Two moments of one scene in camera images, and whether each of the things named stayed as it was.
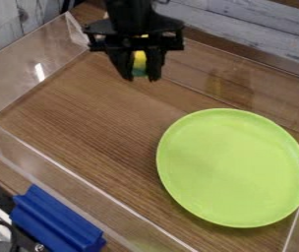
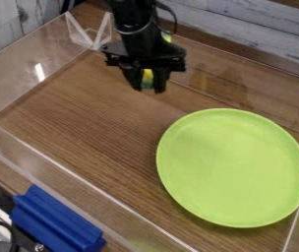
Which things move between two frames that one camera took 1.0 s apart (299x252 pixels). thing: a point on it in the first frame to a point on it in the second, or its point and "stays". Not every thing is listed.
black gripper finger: [155, 58] to [160, 75]
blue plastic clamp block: [56, 226] stays
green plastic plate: [233, 167] stays
